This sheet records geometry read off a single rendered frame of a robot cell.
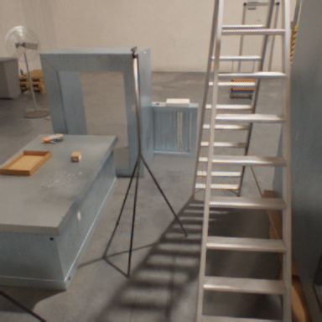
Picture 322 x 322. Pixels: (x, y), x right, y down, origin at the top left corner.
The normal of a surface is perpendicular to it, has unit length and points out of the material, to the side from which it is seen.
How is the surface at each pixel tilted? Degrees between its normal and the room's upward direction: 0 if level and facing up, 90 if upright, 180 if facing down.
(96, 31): 90
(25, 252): 90
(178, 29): 90
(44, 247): 90
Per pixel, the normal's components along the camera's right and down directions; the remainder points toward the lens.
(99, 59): -0.17, 0.44
